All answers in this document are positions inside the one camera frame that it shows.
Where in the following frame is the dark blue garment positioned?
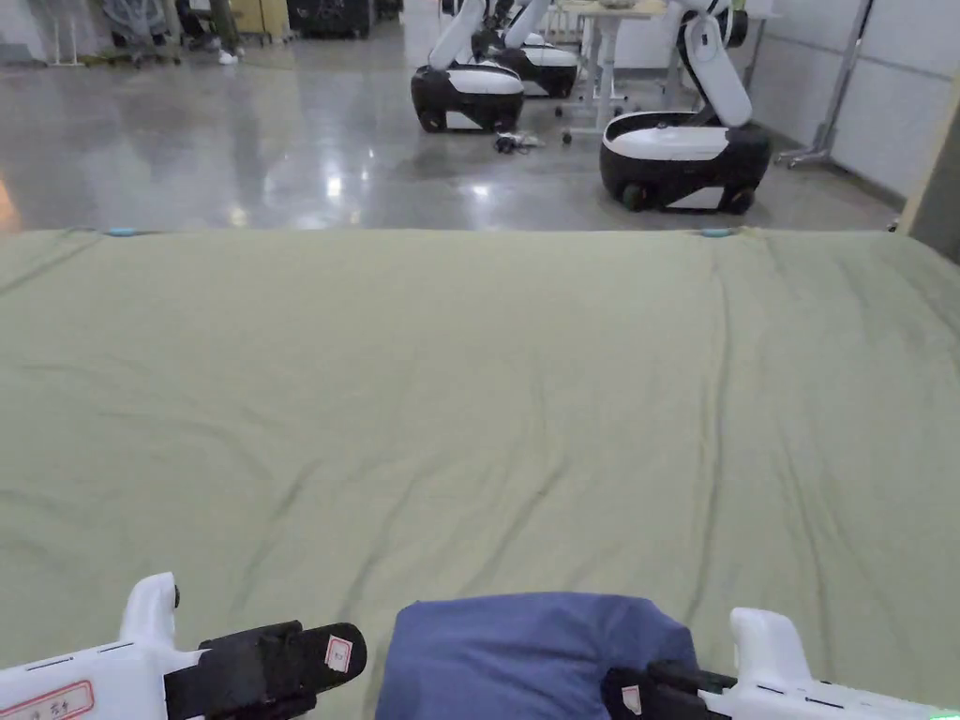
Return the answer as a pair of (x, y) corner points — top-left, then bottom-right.
(374, 592), (703, 720)

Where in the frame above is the grey office chair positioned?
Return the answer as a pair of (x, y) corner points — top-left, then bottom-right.
(99, 0), (184, 68)

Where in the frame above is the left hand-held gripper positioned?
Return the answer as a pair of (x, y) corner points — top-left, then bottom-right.
(0, 573), (368, 720)

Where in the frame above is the grey metal floor stand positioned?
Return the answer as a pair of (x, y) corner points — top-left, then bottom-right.
(775, 0), (875, 170)

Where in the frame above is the black equipment case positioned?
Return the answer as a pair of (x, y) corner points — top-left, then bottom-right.
(287, 0), (374, 40)

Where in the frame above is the black cable bundle on floor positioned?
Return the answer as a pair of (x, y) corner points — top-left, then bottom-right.
(493, 131), (548, 157)

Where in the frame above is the white and black wheeled robot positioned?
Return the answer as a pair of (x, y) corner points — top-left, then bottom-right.
(487, 0), (581, 99)
(598, 0), (774, 215)
(410, 0), (526, 136)

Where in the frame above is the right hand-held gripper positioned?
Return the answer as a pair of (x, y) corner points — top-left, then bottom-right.
(603, 607), (960, 720)

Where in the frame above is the white-legged desk on castors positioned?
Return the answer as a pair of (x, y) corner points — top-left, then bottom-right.
(553, 0), (680, 145)

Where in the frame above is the bed with pale green sheet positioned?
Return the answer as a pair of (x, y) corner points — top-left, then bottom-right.
(0, 227), (960, 720)

